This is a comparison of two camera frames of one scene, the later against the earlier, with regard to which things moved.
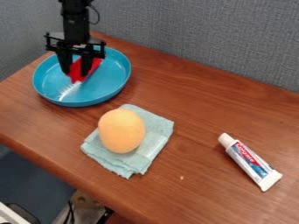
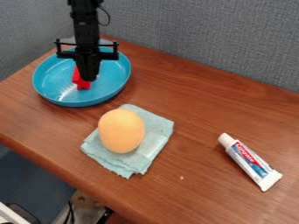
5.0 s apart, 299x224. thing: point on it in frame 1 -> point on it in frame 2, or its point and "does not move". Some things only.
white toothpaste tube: x=264 y=173 does not move
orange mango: x=122 y=129 does not move
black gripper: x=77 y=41 -> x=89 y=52
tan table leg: x=89 y=209 does not move
